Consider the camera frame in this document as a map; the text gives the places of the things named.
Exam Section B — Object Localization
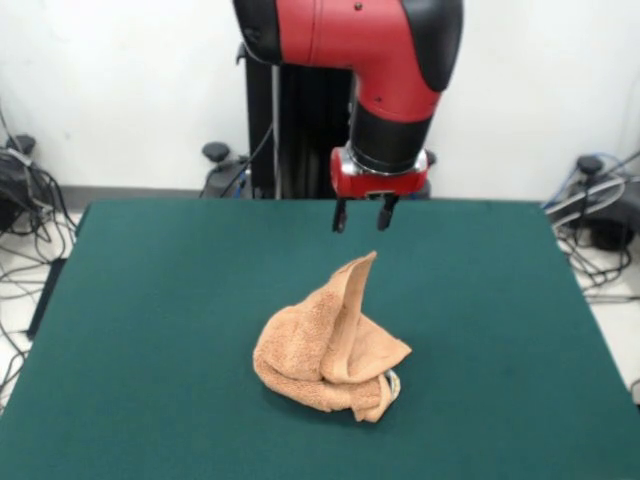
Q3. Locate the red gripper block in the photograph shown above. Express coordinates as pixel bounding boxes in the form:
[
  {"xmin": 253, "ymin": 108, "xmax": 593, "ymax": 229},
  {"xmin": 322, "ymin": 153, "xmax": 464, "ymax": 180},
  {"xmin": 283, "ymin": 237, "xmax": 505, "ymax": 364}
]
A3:
[{"xmin": 329, "ymin": 146, "xmax": 432, "ymax": 235}]

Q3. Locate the tan terry towel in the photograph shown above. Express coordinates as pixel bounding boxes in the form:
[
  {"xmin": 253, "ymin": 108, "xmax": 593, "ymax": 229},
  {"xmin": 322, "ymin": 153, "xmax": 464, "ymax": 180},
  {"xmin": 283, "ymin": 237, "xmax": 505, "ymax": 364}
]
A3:
[{"xmin": 252, "ymin": 250, "xmax": 414, "ymax": 422}]

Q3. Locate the gray floor leg black knob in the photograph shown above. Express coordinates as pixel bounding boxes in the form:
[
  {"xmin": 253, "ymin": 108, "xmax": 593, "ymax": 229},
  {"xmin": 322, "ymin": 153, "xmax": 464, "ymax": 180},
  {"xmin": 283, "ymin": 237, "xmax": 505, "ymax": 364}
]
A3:
[
  {"xmin": 0, "ymin": 133, "xmax": 66, "ymax": 236},
  {"xmin": 543, "ymin": 153, "xmax": 640, "ymax": 252}
]

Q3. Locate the dark green table cloth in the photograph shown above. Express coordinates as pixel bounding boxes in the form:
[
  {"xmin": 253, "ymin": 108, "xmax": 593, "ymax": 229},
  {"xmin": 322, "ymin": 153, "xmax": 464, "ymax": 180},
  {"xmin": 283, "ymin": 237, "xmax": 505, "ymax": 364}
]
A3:
[{"xmin": 0, "ymin": 199, "xmax": 639, "ymax": 480}]

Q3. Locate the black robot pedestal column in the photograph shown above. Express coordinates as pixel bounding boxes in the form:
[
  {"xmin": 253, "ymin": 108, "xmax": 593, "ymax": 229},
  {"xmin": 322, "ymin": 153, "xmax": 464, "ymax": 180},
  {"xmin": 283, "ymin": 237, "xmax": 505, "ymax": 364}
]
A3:
[{"xmin": 234, "ymin": 42, "xmax": 359, "ymax": 200}]

